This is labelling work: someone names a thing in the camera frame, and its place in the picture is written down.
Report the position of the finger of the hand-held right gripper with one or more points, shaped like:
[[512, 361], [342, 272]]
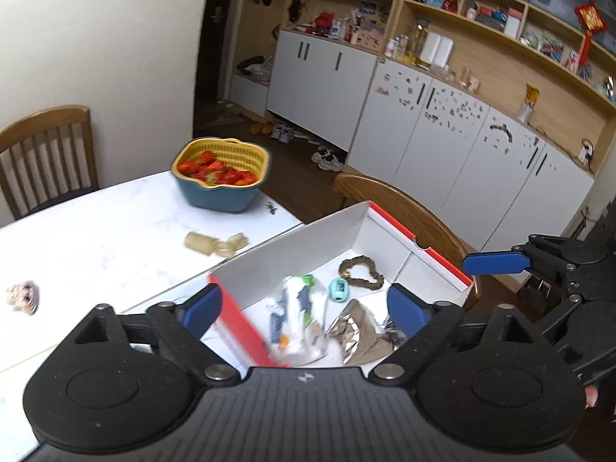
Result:
[[495, 262], [563, 317]]

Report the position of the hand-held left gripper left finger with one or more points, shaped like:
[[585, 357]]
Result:
[[202, 308]]

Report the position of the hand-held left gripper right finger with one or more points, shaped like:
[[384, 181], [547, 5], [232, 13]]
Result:
[[406, 310]]

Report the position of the silver foil snack packet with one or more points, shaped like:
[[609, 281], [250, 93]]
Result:
[[358, 334]]

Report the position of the brown hair scrunchie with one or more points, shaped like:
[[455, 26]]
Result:
[[358, 274]]

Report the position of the teal round gadget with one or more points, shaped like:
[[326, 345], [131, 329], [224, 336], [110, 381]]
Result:
[[338, 290]]

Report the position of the clear plastic tissue pack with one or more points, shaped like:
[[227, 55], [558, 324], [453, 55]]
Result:
[[296, 317]]

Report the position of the red and white cardboard box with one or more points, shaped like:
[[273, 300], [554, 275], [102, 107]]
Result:
[[308, 245]]

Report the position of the cartoon rabbit charm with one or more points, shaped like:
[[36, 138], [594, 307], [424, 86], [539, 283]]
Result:
[[23, 297]]

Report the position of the person's right hand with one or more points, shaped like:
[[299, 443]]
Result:
[[592, 397]]

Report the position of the beige bottle cap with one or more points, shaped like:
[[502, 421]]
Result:
[[233, 245]]

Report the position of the brown wooden chair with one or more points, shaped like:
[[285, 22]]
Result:
[[48, 154], [409, 202]]

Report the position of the white cabinet with stickers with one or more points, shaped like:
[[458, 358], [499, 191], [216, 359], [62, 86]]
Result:
[[457, 163]]

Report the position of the green strawberry leaf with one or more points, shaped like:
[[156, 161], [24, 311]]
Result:
[[271, 208]]

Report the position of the pile of red strawberries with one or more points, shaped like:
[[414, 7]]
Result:
[[216, 171]]

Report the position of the yellow plastic colander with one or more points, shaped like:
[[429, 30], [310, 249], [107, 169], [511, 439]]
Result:
[[226, 149]]

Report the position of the grey sneakers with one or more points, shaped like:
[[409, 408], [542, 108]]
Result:
[[327, 159]]

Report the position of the orange slippers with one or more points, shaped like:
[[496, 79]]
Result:
[[261, 128]]

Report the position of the white sneakers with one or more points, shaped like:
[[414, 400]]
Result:
[[283, 134]]

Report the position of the patterned door rug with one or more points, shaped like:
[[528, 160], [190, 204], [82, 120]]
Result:
[[216, 115]]

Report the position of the white containers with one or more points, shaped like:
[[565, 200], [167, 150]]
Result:
[[437, 48]]

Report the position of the pale blue patterned table mat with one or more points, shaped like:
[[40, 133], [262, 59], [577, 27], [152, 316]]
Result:
[[12, 423]]

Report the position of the white lower cabinet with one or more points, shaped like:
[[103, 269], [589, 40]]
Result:
[[317, 86]]

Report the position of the black cloth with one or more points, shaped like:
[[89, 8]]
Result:
[[250, 63]]

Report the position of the red knot ornament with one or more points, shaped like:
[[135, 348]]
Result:
[[589, 18]]

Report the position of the dark door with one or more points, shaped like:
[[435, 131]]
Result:
[[216, 33]]

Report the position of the red teapot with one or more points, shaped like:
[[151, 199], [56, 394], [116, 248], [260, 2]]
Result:
[[324, 19]]

